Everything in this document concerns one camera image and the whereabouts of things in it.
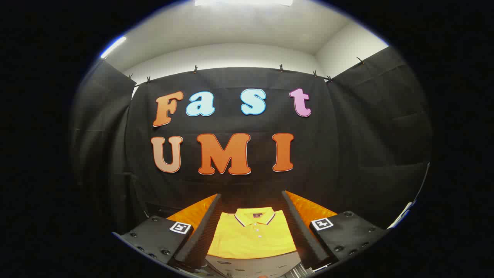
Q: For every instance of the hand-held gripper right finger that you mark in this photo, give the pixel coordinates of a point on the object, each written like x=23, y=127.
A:
x=299, y=231

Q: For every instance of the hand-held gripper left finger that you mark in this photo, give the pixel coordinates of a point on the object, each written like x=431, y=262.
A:
x=208, y=227

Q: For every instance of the yellow polo shirt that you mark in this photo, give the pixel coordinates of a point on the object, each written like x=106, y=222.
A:
x=251, y=239

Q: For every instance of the grey appliance with control panel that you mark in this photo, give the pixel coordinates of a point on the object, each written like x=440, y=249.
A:
x=251, y=267

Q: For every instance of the black backdrop cloth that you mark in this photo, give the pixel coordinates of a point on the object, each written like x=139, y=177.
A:
x=347, y=154

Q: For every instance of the row of black cloth clips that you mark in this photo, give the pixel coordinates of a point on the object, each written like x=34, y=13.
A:
x=195, y=69

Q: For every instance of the ceiling light strip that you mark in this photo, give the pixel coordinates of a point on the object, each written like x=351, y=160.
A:
x=114, y=47

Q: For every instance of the ceiling light panel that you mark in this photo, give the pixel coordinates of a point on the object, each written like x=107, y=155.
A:
x=243, y=2

